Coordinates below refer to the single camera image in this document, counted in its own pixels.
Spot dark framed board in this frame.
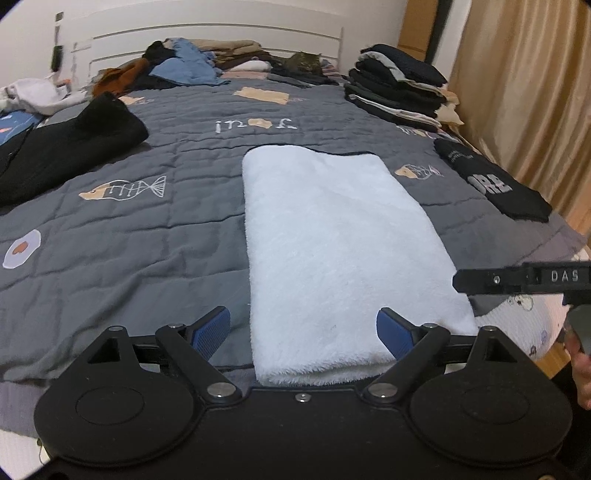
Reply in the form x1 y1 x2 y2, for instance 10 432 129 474
425 0 451 65

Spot black printed folded shirt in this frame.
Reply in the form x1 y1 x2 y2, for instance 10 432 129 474
434 137 552 223

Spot black crumpled garment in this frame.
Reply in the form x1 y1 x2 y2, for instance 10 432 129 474
142 41 178 63

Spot tabby cat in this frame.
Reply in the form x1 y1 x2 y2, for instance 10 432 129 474
284 52 324 77

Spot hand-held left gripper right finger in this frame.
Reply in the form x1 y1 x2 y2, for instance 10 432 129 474
364 308 520 407

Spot blue pillow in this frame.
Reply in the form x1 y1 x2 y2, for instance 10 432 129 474
0 108 44 139

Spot stack of folded dark clothes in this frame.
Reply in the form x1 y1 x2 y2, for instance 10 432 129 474
344 44 465 130

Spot white crumpled hoodie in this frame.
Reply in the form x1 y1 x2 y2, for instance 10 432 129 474
0 78 90 116

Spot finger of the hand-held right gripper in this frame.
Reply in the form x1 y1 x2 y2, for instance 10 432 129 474
452 265 525 296

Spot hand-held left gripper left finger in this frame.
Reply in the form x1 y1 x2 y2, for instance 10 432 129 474
85 305 242 407

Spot person's right hand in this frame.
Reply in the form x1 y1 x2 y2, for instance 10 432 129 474
561 323 591 411

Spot beige folded clothes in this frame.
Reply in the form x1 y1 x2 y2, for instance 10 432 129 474
191 39 273 70

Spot beige curtain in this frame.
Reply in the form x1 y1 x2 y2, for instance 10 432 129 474
448 0 591 241

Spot blue denim garment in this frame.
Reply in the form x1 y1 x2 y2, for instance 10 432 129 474
148 39 230 88

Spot tall cardboard sheet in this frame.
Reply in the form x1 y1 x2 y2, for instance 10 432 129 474
398 0 439 54

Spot white folded garment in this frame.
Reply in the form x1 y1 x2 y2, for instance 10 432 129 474
228 60 272 73

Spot black coat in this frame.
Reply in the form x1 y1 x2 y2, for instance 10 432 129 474
0 91 149 208

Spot white printed fleece blanket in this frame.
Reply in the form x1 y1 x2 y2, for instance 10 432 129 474
241 144 478 387

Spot white headboard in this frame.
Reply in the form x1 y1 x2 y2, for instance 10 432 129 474
90 23 346 81

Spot grey quilted bedspread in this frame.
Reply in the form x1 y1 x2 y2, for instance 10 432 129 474
0 80 589 384

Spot brown garment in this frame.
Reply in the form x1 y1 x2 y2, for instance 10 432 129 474
91 60 153 97

